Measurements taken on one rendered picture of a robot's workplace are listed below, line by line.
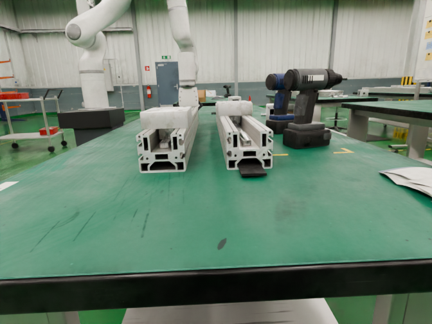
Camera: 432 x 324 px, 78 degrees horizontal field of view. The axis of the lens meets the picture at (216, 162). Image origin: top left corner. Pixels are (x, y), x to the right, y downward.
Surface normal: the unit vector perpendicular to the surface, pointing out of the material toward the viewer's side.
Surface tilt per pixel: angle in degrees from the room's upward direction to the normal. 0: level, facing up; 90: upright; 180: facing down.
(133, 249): 0
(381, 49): 90
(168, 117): 90
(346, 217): 0
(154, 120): 90
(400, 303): 90
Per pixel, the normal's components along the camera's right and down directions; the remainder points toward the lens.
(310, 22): 0.04, 0.27
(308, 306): -0.03, -0.96
